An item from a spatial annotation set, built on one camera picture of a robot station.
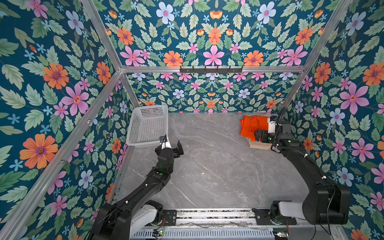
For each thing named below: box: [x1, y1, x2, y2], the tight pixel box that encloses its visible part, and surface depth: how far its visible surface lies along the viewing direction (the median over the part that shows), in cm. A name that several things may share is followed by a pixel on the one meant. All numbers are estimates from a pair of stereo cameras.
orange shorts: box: [240, 115, 269, 142], surface depth 107 cm
